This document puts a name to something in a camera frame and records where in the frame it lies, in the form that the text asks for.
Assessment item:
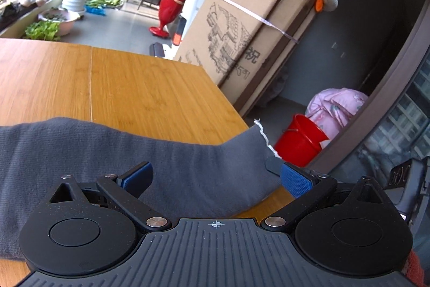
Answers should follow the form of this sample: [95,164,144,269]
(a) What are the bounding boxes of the dark grey knit pants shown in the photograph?
[0,116,283,262]

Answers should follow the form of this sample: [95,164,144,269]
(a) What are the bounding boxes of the red plastic bucket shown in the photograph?
[274,114,329,167]

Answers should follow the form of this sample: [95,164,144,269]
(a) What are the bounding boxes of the pink floral bundle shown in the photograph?
[305,88,368,140]

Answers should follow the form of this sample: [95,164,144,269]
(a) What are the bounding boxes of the large printed cardboard box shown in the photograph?
[174,0,315,110]

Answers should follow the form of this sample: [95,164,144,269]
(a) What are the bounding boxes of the green leafy vegetable bunch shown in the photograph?
[23,20,60,41]

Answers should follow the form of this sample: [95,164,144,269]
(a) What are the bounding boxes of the pink basin with plants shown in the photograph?
[37,8,81,36]

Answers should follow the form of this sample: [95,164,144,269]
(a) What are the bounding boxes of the blue bag on floor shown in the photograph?
[85,5,106,16]

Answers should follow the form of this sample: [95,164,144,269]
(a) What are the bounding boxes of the orange plush foot at edge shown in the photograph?
[314,0,324,13]

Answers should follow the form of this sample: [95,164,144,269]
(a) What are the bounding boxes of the red pedestal vase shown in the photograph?
[149,0,185,38]

